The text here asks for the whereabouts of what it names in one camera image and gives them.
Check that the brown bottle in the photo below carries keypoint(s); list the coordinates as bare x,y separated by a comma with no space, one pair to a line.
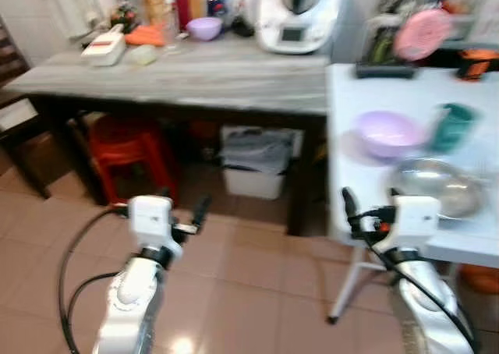
154,3

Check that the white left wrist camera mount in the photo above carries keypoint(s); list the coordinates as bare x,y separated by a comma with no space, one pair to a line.
150,217

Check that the white kitchen cooking appliance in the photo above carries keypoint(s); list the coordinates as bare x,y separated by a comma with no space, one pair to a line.
300,20

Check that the grey wood-top table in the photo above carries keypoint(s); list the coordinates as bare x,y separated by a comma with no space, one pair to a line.
195,77

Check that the steel bowl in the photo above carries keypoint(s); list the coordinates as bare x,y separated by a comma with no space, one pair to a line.
437,186

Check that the dark blue can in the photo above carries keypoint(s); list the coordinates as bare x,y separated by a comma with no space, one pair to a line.
216,5

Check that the pink round plate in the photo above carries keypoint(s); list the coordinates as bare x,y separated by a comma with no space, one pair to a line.
423,34

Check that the orange and black container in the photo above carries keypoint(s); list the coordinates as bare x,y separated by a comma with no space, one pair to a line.
477,59

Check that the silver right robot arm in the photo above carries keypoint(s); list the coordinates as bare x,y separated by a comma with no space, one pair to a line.
425,299

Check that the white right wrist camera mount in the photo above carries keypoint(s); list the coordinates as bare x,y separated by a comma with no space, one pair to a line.
417,220

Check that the white folding table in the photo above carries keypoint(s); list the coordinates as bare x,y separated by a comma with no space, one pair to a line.
374,93

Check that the dark wooden chair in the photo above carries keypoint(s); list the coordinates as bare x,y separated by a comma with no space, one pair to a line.
14,112

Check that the red plastic stool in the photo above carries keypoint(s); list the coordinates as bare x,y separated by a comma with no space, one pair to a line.
129,147

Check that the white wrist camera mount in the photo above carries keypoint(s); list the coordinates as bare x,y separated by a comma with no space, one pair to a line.
150,217
417,220

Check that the teal plastic cup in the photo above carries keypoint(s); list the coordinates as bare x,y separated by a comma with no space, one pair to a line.
451,128

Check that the white bin with grey bag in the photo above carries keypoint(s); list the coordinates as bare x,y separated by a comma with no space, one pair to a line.
257,171

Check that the orange basket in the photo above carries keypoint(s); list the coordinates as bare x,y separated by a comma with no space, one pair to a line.
479,280

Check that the pale green small container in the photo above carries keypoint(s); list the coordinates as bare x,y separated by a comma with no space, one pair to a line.
143,54

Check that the small purple bowl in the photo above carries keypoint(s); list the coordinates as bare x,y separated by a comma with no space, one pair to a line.
203,28

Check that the white lidded box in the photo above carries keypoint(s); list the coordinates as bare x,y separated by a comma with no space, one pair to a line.
104,48

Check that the black dish rack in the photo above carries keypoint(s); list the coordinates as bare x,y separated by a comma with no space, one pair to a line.
385,71

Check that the red canister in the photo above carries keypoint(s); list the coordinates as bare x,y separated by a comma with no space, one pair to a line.
183,7

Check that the orange cloth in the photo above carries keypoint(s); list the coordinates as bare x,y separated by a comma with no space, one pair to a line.
146,36

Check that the large purple plastic bowl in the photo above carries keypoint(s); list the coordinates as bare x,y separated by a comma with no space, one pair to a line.
387,132

